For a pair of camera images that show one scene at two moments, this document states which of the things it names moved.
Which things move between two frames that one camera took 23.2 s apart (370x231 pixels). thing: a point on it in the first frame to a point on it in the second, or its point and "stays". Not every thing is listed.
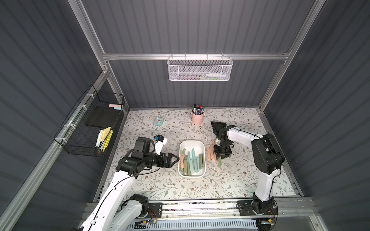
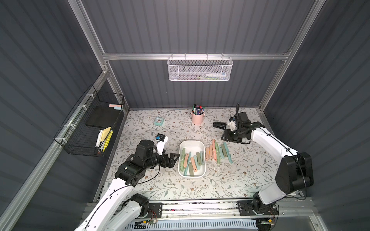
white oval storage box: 199,147 stays
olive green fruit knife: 201,160 to 191,174
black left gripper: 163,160 stays
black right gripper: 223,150 to 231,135
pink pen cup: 197,119 stays
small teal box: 159,121 stays
